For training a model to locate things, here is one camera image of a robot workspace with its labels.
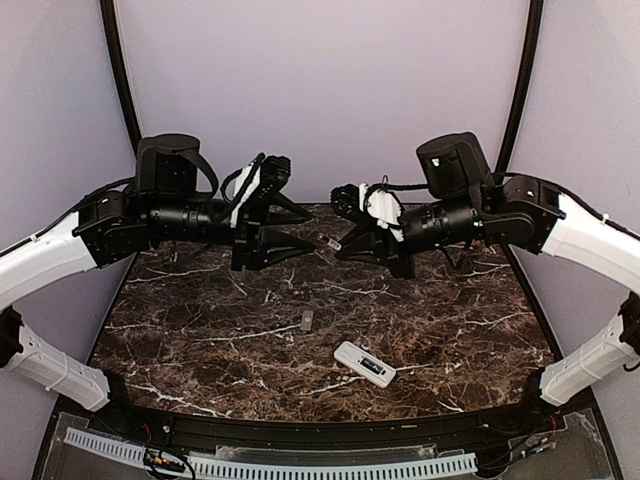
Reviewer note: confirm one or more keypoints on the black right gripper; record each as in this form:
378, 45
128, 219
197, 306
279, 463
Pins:
380, 240

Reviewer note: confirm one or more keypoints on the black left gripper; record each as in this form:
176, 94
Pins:
252, 215

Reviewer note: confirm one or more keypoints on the grey battery cover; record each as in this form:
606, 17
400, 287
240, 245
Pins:
307, 320

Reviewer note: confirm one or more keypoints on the purple blue AAA battery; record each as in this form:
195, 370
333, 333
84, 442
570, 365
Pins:
372, 366

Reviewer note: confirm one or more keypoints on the white remote control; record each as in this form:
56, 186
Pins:
350, 355

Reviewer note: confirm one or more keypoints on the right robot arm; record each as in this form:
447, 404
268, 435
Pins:
473, 203

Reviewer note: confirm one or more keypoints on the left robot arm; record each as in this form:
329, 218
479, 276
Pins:
171, 197

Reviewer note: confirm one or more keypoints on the clear acrylic plate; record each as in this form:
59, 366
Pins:
317, 457

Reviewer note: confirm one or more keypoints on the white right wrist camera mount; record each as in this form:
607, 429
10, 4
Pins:
383, 208

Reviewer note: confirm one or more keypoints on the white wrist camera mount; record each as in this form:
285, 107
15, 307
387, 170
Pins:
383, 208
245, 182

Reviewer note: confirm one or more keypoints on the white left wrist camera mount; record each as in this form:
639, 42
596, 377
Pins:
245, 182

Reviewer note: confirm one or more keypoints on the white slotted cable duct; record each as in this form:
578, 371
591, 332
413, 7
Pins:
202, 466

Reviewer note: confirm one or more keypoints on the black front frame rail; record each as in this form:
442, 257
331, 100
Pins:
482, 429

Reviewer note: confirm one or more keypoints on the black left corner frame post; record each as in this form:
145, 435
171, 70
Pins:
119, 71

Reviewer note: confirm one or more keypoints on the black corner frame post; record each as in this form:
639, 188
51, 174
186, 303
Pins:
521, 89
119, 71

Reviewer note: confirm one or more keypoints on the black right corner frame post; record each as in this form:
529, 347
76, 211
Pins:
521, 89

